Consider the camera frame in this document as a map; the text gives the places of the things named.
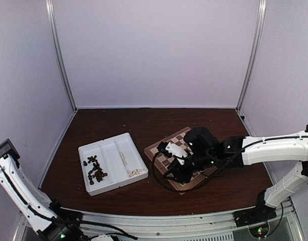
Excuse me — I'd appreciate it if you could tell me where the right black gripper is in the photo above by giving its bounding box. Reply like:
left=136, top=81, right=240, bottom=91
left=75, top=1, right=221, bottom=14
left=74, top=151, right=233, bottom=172
left=162, top=152, right=216, bottom=184

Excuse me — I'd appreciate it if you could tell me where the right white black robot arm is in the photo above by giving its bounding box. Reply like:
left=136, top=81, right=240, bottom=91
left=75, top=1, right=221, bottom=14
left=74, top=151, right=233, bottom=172
left=159, top=125, right=308, bottom=222

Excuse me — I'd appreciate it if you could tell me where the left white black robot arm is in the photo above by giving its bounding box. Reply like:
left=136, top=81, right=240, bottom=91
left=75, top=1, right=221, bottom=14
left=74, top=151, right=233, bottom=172
left=0, top=139, right=83, bottom=240

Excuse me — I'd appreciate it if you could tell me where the wooden chess board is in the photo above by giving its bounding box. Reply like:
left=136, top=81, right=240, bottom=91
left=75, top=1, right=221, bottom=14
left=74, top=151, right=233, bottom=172
left=144, top=127, right=220, bottom=196

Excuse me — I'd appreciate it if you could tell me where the pile of light chess pieces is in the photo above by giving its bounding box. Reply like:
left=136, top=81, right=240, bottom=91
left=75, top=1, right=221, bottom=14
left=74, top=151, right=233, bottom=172
left=119, top=151, right=146, bottom=178

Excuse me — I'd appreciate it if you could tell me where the pile of dark chess pieces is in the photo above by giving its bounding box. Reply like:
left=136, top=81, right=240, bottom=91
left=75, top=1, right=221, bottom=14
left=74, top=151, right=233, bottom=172
left=83, top=155, right=108, bottom=185

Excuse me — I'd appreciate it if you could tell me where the right controller board with LEDs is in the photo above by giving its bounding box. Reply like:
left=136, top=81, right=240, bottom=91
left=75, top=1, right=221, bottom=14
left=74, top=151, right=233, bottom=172
left=249, top=226, right=269, bottom=238

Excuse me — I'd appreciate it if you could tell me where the white plastic compartment tray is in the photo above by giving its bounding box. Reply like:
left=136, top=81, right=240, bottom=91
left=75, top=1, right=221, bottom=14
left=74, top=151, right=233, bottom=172
left=78, top=133, right=148, bottom=196

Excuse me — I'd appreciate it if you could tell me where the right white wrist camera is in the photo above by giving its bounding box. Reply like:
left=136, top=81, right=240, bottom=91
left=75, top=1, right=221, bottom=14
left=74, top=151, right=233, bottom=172
left=157, top=142, right=188, bottom=165

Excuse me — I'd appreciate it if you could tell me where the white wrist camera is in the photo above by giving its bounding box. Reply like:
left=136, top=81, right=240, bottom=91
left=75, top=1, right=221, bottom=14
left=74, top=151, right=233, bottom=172
left=157, top=142, right=188, bottom=165
left=89, top=234, right=119, bottom=241

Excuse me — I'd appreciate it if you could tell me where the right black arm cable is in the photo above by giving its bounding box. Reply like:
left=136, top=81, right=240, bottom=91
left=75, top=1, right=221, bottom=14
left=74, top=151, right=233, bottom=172
left=152, top=150, right=225, bottom=193

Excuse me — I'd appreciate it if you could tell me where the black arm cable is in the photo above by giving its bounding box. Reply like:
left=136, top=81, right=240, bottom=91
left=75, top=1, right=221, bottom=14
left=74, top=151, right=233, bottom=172
left=152, top=150, right=225, bottom=193
left=0, top=165, right=138, bottom=240

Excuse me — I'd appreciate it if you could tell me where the front aluminium frame rail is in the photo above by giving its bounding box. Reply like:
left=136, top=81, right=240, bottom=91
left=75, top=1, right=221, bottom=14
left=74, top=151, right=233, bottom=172
left=12, top=197, right=307, bottom=241

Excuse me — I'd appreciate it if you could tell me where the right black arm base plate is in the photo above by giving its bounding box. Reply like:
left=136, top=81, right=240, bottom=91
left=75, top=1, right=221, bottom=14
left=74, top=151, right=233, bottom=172
left=233, top=207, right=277, bottom=227

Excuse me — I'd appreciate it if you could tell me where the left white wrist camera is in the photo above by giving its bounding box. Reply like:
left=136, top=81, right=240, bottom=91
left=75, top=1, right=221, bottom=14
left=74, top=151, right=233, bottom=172
left=89, top=234, right=119, bottom=241

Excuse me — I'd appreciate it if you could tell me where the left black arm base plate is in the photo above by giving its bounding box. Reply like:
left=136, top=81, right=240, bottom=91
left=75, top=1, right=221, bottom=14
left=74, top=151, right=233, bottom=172
left=59, top=208, right=83, bottom=226

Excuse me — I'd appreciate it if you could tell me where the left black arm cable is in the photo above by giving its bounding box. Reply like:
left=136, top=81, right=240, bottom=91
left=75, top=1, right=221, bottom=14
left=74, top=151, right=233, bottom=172
left=0, top=165, right=138, bottom=240

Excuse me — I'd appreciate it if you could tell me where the right aluminium frame post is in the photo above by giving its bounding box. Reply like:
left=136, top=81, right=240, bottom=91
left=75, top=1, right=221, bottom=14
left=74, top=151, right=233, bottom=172
left=236, top=0, right=267, bottom=120

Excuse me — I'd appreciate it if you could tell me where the aluminium frame post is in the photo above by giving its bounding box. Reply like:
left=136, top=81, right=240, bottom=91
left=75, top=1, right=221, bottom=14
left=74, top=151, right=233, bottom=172
left=236, top=0, right=267, bottom=120
left=45, top=0, right=77, bottom=112

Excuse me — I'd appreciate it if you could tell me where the left aluminium frame post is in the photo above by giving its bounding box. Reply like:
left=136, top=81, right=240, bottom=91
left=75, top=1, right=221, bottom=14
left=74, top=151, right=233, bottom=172
left=45, top=0, right=77, bottom=112

